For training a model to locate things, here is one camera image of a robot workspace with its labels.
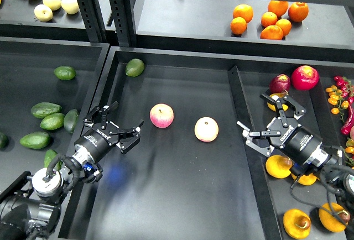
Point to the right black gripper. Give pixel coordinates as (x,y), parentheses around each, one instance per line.
(286,134)

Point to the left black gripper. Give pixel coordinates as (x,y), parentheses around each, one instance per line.
(94,145)

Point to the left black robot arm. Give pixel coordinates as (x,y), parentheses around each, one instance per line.
(31,205)

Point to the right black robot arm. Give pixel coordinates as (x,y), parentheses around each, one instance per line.
(334,175)

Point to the green avocado in middle tray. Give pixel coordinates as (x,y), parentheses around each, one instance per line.
(134,67)

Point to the green avocado top left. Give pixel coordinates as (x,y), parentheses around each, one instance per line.
(65,72)

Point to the dark avocado at edge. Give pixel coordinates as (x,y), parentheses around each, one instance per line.
(3,140)

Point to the pale yellow pear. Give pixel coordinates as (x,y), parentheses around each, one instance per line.
(52,4)
(43,13)
(70,6)

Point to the pink red apple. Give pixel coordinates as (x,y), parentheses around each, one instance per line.
(161,115)

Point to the dark red apple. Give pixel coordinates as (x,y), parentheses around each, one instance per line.
(279,84)

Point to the bright red apple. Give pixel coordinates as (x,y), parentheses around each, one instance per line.
(304,77)

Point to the red chili pepper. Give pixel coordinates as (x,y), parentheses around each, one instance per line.
(346,128)

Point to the cherry tomato bunch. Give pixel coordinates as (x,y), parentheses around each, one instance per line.
(340,95)

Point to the pale pink apple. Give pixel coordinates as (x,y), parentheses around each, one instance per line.
(206,129)

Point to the black left tray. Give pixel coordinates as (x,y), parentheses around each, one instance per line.
(27,78)

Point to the black middle tray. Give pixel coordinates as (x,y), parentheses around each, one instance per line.
(171,185)

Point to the orange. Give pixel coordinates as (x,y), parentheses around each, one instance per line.
(272,32)
(238,25)
(285,26)
(244,11)
(268,19)
(298,11)
(279,8)

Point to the black shelf upright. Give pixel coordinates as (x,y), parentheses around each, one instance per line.
(122,13)
(93,20)

